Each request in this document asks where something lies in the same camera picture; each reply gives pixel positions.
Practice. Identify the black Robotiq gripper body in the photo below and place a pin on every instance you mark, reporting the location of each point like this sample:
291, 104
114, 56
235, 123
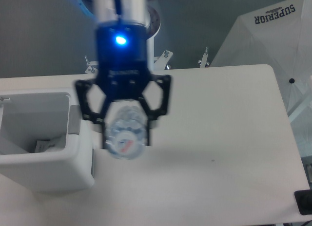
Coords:
123, 72

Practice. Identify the crushed clear plastic bottle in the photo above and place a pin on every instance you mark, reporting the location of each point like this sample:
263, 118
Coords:
126, 135

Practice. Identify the white plastic wrapper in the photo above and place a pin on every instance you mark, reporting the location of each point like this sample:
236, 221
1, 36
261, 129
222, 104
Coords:
55, 144

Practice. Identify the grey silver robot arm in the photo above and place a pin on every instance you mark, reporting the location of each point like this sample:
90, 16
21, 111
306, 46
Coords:
132, 11

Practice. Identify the white trash can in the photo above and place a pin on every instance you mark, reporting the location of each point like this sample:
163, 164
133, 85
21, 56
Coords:
43, 114

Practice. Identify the left metal table clamp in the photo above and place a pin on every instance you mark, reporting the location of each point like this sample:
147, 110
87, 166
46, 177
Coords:
92, 66

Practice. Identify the metal table clamp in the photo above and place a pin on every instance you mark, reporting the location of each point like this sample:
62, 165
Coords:
162, 62
92, 66
203, 62

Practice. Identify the middle metal table clamp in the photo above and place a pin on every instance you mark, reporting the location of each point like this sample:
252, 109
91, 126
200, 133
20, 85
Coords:
162, 62

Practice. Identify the paper sheet inside bin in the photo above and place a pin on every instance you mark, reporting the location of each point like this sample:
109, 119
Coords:
41, 146

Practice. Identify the right metal table clamp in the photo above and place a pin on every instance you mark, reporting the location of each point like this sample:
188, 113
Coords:
203, 62

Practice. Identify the white Superior umbrella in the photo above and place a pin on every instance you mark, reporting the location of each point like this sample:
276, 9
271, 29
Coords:
279, 35

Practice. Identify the black device at table edge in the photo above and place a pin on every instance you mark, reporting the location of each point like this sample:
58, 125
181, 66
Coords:
304, 201

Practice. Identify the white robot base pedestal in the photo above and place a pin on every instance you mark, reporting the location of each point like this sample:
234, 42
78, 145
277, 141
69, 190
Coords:
153, 24

